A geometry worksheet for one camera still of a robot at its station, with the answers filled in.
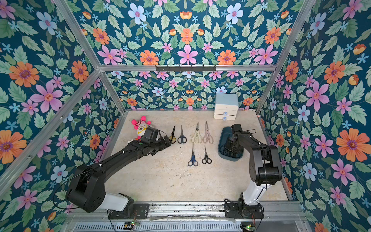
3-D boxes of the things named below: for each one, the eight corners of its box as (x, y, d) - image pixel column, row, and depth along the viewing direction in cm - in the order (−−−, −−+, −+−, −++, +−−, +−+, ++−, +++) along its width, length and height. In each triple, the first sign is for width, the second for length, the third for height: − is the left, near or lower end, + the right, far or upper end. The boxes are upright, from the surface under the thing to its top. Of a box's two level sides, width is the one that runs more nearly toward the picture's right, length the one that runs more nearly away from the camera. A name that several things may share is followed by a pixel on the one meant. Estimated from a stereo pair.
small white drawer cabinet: (214, 121, 115) (216, 107, 103) (213, 107, 126) (214, 93, 114) (236, 121, 115) (241, 107, 103) (233, 107, 126) (237, 92, 114)
